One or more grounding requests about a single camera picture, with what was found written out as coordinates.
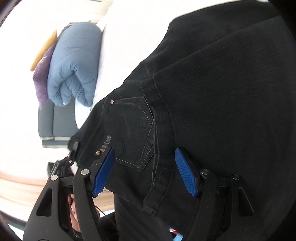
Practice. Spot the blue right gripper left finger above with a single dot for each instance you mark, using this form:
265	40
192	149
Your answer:
101	171

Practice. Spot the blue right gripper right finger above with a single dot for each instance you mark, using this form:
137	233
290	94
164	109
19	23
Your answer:
189	176

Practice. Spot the black jeans pants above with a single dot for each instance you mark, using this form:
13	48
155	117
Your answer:
221	87

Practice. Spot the person's left hand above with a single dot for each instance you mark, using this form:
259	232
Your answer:
73	213

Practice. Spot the purple cushion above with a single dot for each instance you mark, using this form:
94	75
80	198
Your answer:
40	76

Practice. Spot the blue rolled duvet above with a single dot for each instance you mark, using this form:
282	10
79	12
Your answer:
74	65

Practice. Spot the yellow cushion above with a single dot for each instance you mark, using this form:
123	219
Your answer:
46	43

